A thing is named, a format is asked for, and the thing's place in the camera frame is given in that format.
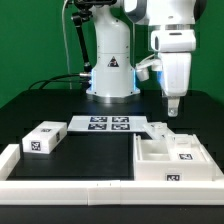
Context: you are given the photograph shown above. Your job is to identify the flat white panel with tags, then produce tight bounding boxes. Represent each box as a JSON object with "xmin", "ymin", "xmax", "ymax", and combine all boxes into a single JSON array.
[{"xmin": 68, "ymin": 116, "xmax": 147, "ymax": 132}]

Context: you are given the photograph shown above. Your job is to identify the white cabinet door with knob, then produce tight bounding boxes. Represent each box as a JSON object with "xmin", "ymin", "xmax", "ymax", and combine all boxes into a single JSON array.
[{"xmin": 143, "ymin": 122, "xmax": 174, "ymax": 140}]

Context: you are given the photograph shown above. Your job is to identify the white U-shaped fence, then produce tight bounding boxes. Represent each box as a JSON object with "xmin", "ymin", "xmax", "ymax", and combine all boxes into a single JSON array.
[{"xmin": 0, "ymin": 144, "xmax": 224, "ymax": 205}]

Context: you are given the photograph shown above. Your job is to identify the white cable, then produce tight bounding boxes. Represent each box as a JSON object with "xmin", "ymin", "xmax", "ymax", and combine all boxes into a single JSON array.
[{"xmin": 61, "ymin": 0, "xmax": 74, "ymax": 90}]

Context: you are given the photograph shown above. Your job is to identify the black cable bundle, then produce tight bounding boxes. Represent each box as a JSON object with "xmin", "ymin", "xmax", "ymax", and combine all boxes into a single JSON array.
[{"xmin": 27, "ymin": 72, "xmax": 92, "ymax": 91}]

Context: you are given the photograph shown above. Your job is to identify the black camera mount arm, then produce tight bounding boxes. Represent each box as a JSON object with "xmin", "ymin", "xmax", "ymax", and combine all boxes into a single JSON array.
[{"xmin": 71, "ymin": 0, "xmax": 96, "ymax": 72}]

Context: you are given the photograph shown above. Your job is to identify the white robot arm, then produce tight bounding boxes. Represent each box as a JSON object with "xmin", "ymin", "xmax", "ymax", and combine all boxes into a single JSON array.
[{"xmin": 87, "ymin": 0, "xmax": 207, "ymax": 117}]

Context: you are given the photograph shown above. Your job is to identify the white cabinet body box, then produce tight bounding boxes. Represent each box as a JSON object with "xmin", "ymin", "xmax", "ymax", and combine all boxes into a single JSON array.
[{"xmin": 133, "ymin": 134, "xmax": 224, "ymax": 181}]

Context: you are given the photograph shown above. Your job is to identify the white block with tags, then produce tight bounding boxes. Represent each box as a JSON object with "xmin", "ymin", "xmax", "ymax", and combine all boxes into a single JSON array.
[{"xmin": 22, "ymin": 121, "xmax": 67, "ymax": 154}]

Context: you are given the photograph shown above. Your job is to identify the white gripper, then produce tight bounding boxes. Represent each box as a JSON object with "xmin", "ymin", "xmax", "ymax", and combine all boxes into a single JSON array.
[{"xmin": 151, "ymin": 29, "xmax": 196, "ymax": 117}]

